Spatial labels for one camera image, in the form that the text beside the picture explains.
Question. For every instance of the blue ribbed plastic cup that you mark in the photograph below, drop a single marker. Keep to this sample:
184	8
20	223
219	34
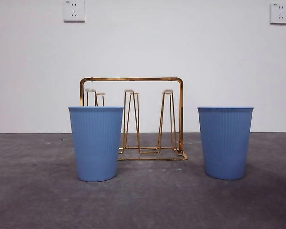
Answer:
96	143
225	143

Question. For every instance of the white wall power socket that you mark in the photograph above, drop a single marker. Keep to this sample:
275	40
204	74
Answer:
280	13
74	10

